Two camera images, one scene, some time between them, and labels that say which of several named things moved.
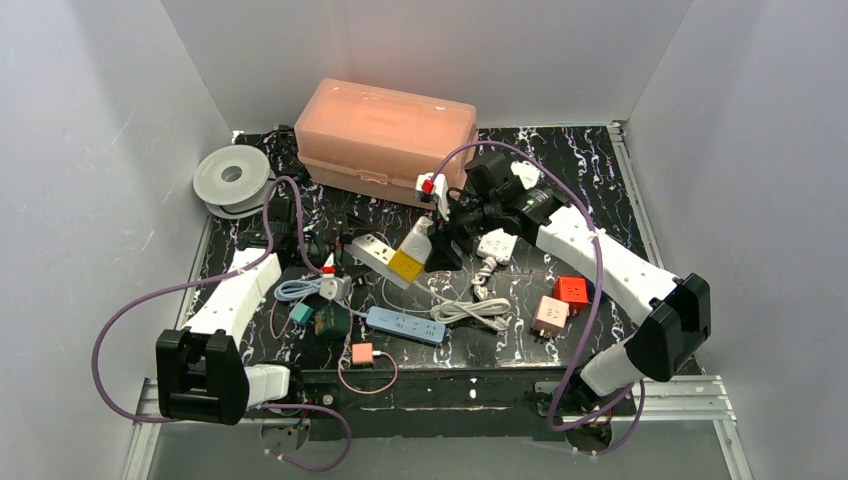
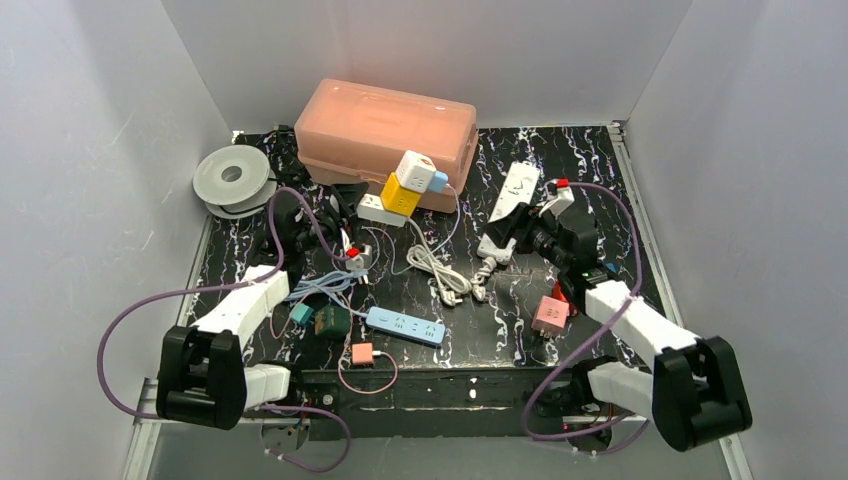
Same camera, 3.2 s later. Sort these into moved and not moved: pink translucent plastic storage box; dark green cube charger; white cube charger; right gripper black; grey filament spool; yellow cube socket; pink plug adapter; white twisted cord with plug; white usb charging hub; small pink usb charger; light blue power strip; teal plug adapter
Moved: right gripper black; white cube charger; yellow cube socket; white usb charging hub
Not moved: pink plug adapter; dark green cube charger; teal plug adapter; white twisted cord with plug; grey filament spool; small pink usb charger; pink translucent plastic storage box; light blue power strip
